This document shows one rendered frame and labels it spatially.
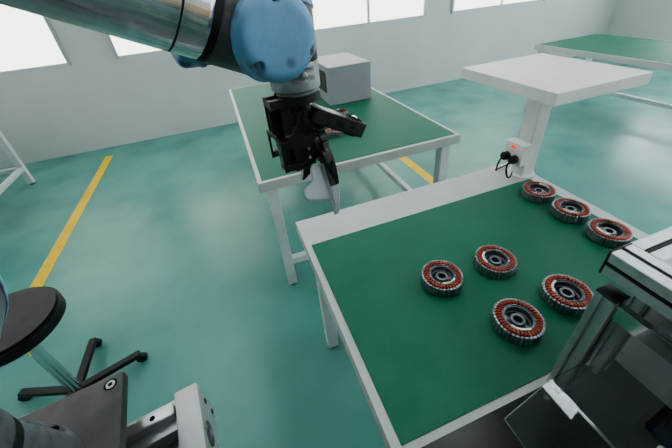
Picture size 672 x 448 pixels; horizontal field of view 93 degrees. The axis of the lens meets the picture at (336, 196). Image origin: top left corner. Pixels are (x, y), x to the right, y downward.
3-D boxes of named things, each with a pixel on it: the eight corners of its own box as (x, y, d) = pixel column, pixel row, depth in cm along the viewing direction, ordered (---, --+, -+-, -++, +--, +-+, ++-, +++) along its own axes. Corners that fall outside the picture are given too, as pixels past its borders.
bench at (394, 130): (285, 292, 188) (257, 183, 146) (247, 161, 335) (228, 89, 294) (445, 238, 214) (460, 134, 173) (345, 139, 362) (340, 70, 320)
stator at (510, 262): (509, 254, 98) (512, 245, 96) (519, 282, 89) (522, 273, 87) (470, 251, 100) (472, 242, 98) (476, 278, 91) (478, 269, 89)
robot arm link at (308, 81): (305, 53, 51) (328, 60, 45) (309, 82, 54) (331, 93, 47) (260, 61, 48) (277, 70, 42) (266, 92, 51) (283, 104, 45)
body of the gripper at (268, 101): (272, 160, 57) (257, 92, 50) (315, 147, 60) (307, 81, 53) (287, 178, 51) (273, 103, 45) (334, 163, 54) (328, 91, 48)
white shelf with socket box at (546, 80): (516, 232, 106) (557, 93, 81) (447, 180, 136) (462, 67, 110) (594, 204, 115) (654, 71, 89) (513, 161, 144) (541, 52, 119)
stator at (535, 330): (488, 302, 84) (491, 293, 82) (536, 310, 81) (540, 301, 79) (492, 341, 76) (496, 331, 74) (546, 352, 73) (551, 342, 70)
